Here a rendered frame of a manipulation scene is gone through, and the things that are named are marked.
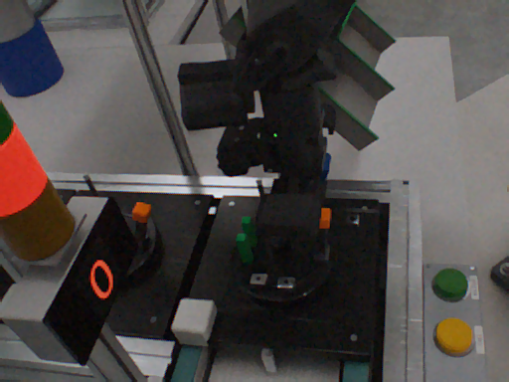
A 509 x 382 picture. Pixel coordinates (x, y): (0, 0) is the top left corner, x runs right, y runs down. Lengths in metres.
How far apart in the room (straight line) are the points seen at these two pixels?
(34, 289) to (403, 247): 0.48
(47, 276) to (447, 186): 0.69
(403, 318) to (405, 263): 0.08
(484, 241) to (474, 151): 0.21
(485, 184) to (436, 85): 0.30
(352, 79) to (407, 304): 0.39
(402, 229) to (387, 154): 0.28
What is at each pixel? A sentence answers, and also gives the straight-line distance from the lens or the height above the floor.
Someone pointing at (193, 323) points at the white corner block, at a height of 0.99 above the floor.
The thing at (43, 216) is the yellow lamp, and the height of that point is 1.30.
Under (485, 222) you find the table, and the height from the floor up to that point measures 0.86.
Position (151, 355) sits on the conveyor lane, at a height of 0.96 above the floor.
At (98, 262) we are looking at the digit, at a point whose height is 1.22.
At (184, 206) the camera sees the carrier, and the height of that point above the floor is 0.97.
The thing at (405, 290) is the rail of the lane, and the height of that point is 0.95.
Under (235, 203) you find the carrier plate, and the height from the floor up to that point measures 0.97.
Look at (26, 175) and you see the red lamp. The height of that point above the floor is 1.33.
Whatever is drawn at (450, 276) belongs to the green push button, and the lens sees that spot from 0.71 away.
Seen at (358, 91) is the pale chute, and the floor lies 1.02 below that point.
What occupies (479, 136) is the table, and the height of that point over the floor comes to 0.86.
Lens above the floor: 1.55
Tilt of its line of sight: 41 degrees down
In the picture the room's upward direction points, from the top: 10 degrees counter-clockwise
